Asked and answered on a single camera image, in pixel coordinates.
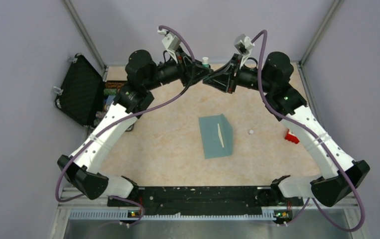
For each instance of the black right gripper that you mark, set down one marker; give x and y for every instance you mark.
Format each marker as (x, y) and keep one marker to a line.
(223, 79)

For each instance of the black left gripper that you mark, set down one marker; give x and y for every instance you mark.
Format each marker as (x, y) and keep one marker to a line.
(188, 66)

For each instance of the green white glue stick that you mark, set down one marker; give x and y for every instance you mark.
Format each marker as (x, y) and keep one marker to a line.
(205, 62)

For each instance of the beige letter paper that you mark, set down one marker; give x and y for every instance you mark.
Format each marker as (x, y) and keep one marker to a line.
(220, 136)

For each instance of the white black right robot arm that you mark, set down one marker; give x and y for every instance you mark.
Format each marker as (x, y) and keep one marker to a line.
(340, 173)

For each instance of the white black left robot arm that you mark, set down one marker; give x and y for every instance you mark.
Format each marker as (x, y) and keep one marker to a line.
(134, 98)

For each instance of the black poker chip case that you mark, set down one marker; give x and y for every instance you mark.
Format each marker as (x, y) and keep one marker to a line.
(84, 93)

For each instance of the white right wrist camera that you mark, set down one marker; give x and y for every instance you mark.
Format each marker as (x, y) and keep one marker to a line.
(244, 44)

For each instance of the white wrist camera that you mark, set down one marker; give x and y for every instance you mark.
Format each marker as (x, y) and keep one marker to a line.
(244, 44)
(170, 41)

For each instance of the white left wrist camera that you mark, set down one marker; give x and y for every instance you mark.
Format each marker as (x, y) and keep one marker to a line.
(170, 41)

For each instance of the aluminium front frame rail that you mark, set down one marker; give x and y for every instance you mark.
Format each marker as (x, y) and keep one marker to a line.
(106, 208)

